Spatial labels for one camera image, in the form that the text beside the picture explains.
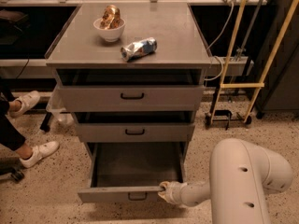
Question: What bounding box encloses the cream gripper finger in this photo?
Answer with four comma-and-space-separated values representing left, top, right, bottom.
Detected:
158, 181, 170, 200

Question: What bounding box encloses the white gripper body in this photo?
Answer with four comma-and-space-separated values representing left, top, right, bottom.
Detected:
163, 181, 188, 204

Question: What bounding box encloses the grey bottom drawer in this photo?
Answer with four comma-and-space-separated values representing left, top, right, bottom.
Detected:
78, 142, 185, 203

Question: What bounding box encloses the grey drawer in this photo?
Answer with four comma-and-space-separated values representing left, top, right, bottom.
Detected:
78, 142, 185, 203
76, 123, 194, 143
58, 86, 204, 112

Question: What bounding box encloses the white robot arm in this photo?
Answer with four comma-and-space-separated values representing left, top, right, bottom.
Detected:
158, 138, 293, 224

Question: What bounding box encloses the grey middle drawer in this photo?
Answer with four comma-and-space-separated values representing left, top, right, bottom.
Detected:
76, 123, 194, 143

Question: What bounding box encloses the grey metal drawer cabinet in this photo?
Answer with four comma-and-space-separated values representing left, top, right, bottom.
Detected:
44, 2, 213, 161

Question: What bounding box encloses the grey top drawer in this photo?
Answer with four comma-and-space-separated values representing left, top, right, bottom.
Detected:
58, 86, 204, 112

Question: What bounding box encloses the white sneaker lower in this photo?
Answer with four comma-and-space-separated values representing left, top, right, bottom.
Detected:
20, 141, 59, 168

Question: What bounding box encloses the white sneaker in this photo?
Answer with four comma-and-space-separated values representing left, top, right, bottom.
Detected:
8, 91, 40, 119
20, 141, 59, 168

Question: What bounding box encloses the clear plastic bag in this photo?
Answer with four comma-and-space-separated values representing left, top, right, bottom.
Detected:
46, 87, 74, 126

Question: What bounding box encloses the crushed silver blue can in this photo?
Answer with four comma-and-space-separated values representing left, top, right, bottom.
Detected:
121, 37, 157, 62

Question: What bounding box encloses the black chair base caster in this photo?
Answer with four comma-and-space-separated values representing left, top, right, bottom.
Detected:
0, 167, 24, 183

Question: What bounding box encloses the black trouser leg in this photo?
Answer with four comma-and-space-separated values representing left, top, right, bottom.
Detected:
0, 78, 25, 151

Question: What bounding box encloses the white sneaker upper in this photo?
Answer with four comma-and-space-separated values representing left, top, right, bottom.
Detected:
8, 91, 40, 119

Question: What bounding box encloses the white ceramic bowl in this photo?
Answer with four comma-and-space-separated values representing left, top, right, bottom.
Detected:
93, 19, 125, 42

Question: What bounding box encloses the gold crumpled snack bag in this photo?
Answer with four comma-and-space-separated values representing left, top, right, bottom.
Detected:
100, 5, 121, 29

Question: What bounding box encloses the dark bag on shelf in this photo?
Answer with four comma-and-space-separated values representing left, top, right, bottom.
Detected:
0, 9, 30, 45

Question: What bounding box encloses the white cable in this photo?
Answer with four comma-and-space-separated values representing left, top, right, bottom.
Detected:
204, 2, 235, 82

